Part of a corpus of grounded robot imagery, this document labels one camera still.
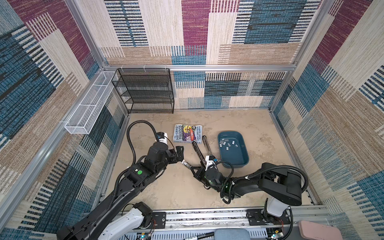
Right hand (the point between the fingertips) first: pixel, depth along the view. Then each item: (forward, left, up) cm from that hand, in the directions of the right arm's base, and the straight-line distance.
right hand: (190, 170), depth 83 cm
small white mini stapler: (+4, +2, 0) cm, 5 cm away
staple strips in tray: (+21, -23, -7) cm, 32 cm away
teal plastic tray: (+17, -28, -7) cm, 33 cm away
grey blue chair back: (-29, -18, -3) cm, 34 cm away
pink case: (-29, -56, -5) cm, 63 cm away
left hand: (+5, +6, +17) cm, 18 cm away
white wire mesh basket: (+14, +49, +28) cm, 58 cm away
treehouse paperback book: (+29, +3, -5) cm, 29 cm away
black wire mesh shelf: (+56, +31, +13) cm, 65 cm away
